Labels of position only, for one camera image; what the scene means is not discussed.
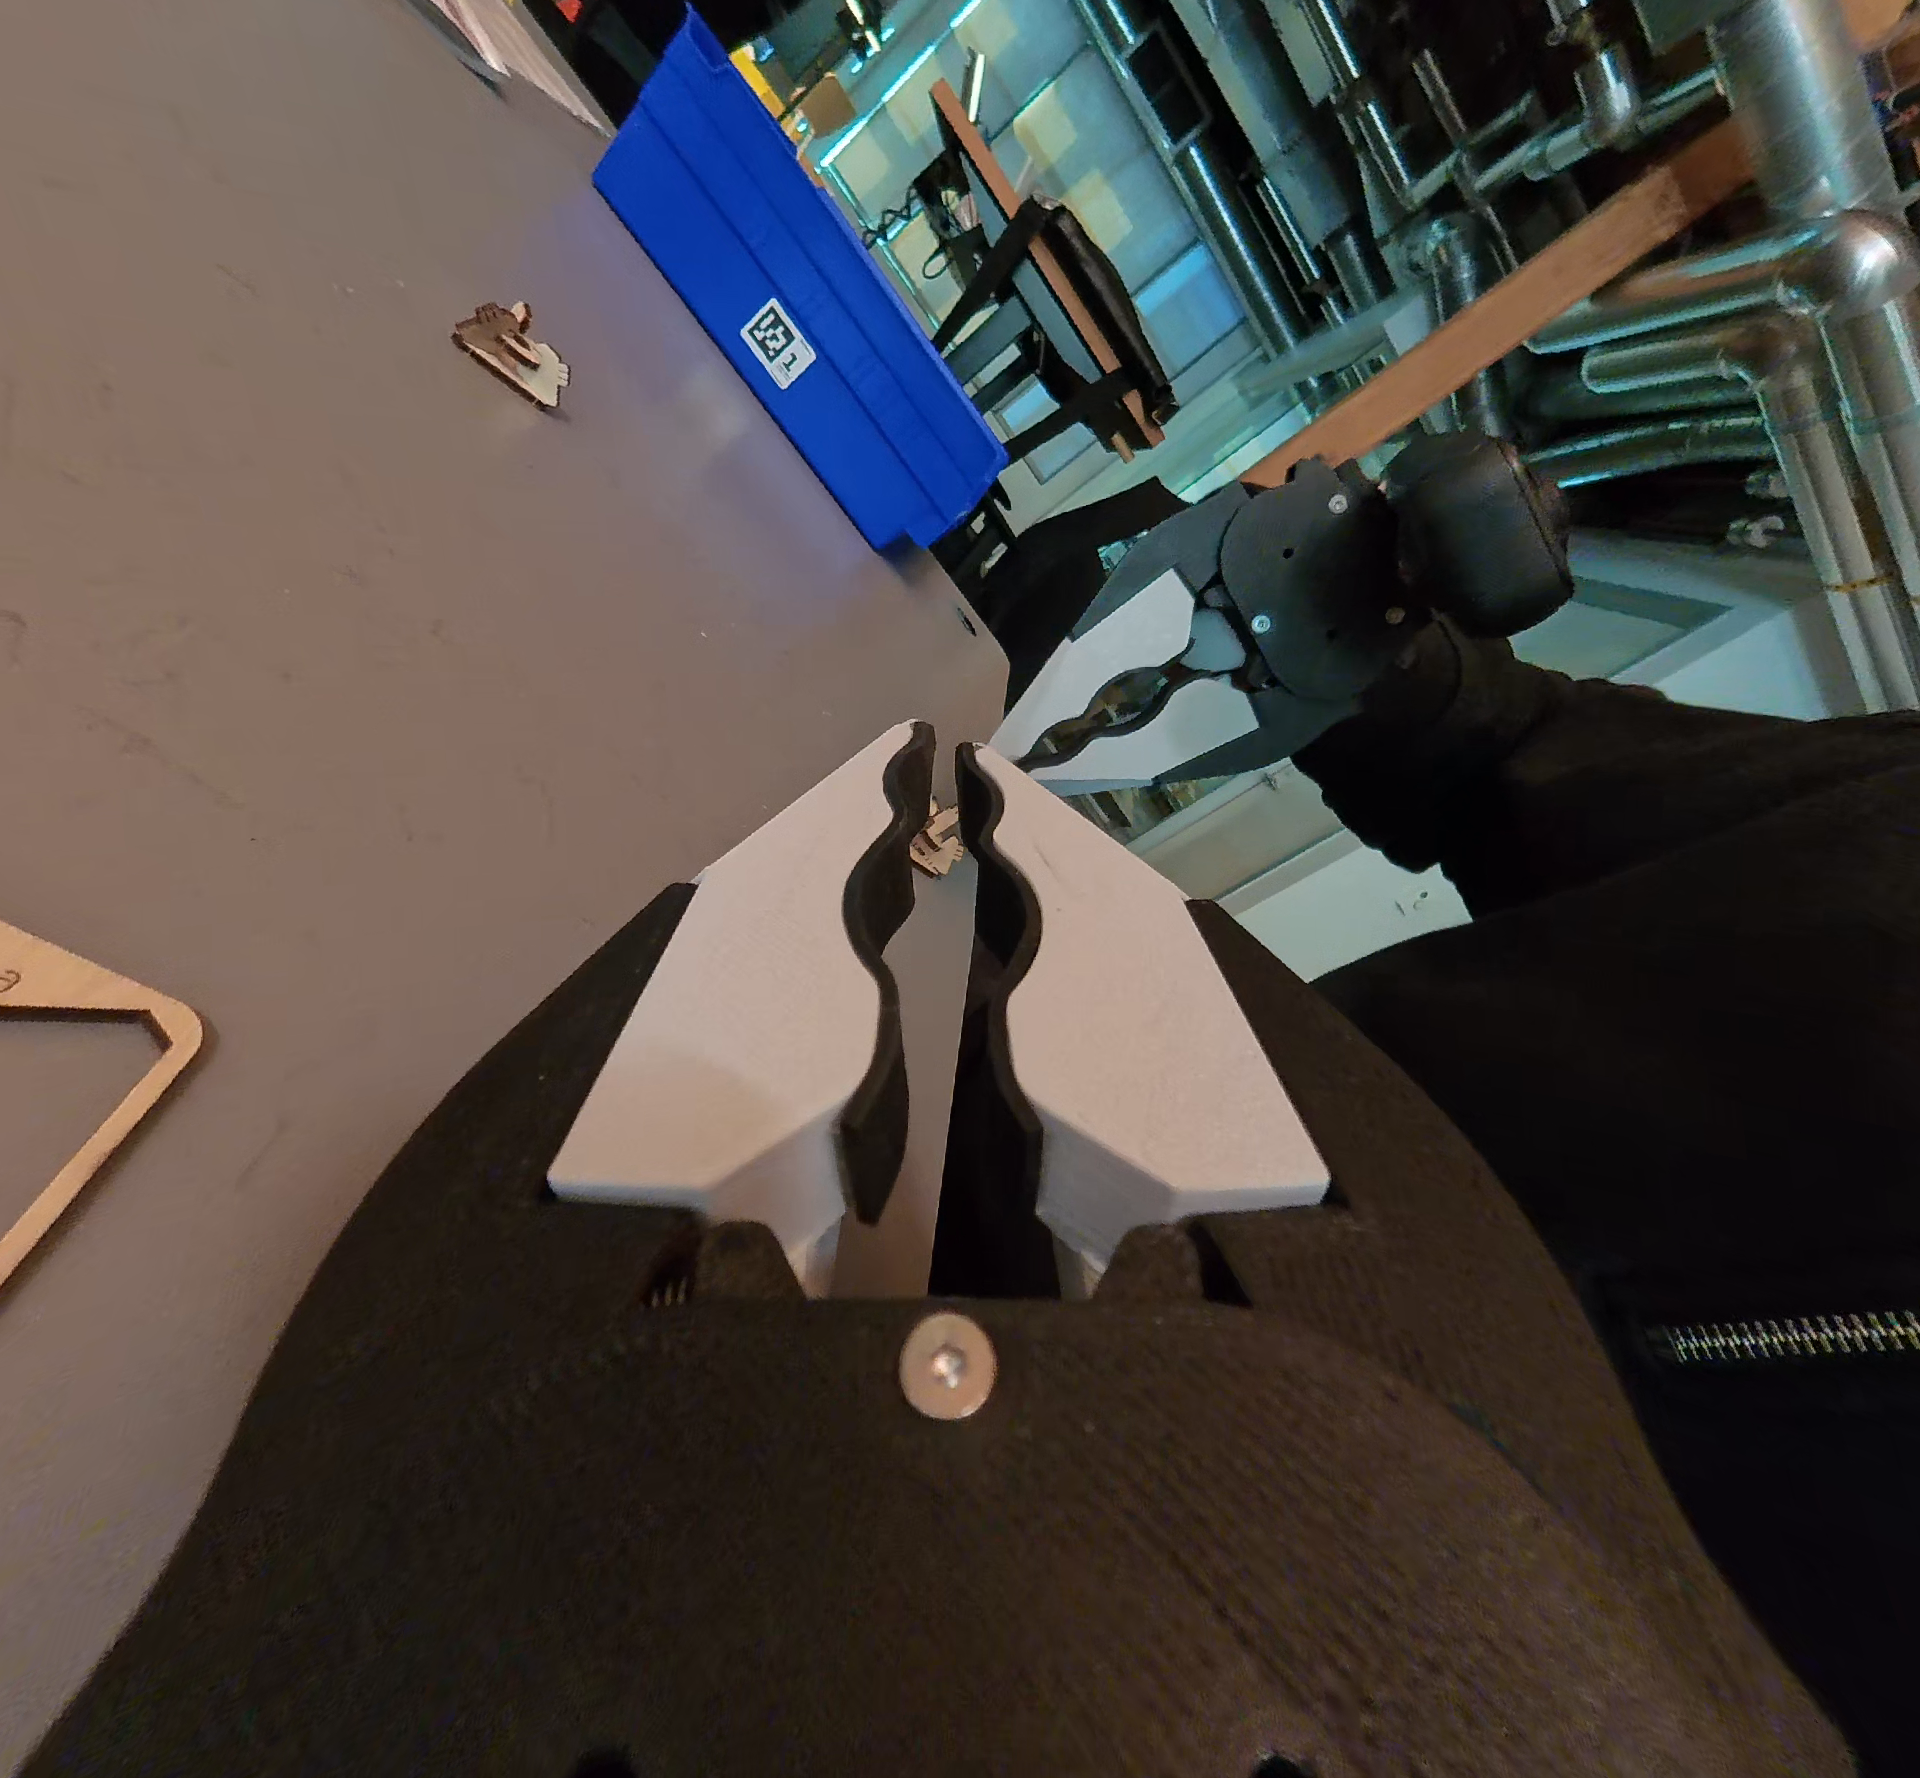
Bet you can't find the black desk with wooden top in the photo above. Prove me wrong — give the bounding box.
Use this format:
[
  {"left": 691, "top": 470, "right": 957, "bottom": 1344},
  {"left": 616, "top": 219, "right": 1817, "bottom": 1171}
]
[{"left": 926, "top": 78, "right": 1174, "bottom": 463}]

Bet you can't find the wooden model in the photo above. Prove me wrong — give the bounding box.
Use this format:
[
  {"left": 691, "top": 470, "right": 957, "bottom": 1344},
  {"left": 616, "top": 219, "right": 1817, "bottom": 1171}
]
[{"left": 450, "top": 299, "right": 573, "bottom": 411}]

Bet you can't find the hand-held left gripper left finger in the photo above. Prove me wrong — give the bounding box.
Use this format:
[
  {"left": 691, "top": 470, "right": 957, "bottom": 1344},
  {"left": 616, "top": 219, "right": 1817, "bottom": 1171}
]
[{"left": 546, "top": 720, "right": 942, "bottom": 1303}]

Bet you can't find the silver ventilation duct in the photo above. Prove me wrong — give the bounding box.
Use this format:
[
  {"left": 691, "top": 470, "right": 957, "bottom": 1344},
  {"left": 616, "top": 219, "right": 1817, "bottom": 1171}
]
[{"left": 1521, "top": 0, "right": 1920, "bottom": 715}]

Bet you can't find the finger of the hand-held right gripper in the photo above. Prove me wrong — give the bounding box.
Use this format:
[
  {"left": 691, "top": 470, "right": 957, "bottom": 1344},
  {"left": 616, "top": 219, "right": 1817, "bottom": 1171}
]
[
  {"left": 1033, "top": 671, "right": 1312, "bottom": 792},
  {"left": 995, "top": 571, "right": 1210, "bottom": 764}
]

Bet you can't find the wooden part sheet frame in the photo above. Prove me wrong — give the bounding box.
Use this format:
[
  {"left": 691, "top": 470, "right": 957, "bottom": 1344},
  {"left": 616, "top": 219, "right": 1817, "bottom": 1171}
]
[{"left": 0, "top": 919, "right": 205, "bottom": 1289}]

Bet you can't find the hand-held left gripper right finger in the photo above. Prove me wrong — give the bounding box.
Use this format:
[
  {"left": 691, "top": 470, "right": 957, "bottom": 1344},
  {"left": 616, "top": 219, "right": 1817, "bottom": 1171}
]
[{"left": 957, "top": 742, "right": 1335, "bottom": 1303}]

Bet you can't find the person's black jacket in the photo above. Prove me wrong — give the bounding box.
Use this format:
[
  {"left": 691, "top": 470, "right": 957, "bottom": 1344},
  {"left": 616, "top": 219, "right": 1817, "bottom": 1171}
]
[{"left": 1302, "top": 760, "right": 1920, "bottom": 1778}]

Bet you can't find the blue plastic bin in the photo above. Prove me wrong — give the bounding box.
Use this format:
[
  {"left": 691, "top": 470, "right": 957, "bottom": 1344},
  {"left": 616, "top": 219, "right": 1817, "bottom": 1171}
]
[{"left": 591, "top": 2, "right": 1012, "bottom": 557}]

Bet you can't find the wooden beam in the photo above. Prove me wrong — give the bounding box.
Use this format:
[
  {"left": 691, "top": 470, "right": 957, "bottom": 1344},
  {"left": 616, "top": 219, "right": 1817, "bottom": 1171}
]
[{"left": 1244, "top": 0, "right": 1920, "bottom": 488}]

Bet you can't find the person's right forearm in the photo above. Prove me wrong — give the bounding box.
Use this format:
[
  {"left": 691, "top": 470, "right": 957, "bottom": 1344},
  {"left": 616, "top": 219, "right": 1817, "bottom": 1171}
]
[{"left": 1290, "top": 620, "right": 1920, "bottom": 917}]

